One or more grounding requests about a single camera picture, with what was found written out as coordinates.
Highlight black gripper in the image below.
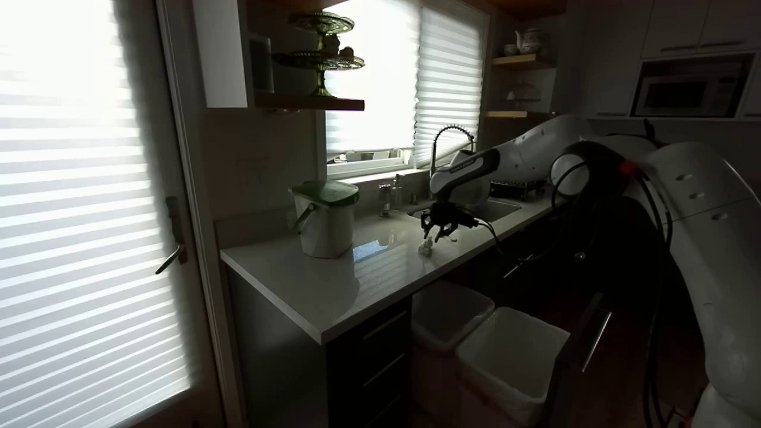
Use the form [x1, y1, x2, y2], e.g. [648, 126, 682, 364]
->
[419, 196, 487, 244]

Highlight white lined trash bin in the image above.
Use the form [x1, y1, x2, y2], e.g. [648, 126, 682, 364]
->
[454, 305, 573, 426]
[409, 281, 497, 354]

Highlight steel undermount sink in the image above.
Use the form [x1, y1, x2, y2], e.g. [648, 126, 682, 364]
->
[409, 194, 526, 226]

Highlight small chrome soap dispenser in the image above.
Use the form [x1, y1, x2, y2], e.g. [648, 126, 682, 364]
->
[378, 174, 403, 221]

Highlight chrome arched kitchen faucet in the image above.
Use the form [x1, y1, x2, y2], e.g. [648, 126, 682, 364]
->
[428, 123, 479, 177]

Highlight white canister with green lid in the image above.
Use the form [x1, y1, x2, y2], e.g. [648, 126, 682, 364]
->
[290, 177, 365, 258]

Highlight white slatted window blind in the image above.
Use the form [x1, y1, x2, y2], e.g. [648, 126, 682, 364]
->
[411, 4, 486, 167]

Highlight white plain window shade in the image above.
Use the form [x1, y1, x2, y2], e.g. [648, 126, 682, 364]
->
[324, 0, 422, 159]

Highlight white dishes on shelf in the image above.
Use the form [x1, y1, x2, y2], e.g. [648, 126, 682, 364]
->
[506, 28, 544, 56]

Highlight built-in microwave oven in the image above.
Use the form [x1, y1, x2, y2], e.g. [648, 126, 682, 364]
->
[631, 52, 753, 120]

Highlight large white slatted door blind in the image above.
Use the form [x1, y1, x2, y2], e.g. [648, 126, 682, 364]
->
[0, 0, 196, 428]

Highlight dark drawer cabinet with handles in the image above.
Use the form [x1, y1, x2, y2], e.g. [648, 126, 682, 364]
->
[325, 297, 417, 428]

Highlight dark wooden wall shelf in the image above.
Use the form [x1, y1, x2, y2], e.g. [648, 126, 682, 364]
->
[253, 92, 368, 114]

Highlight dark door lever handle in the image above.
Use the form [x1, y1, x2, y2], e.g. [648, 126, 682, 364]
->
[152, 194, 191, 278]

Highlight white upper wall cabinet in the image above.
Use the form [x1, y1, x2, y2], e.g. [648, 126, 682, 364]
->
[191, 0, 253, 111]

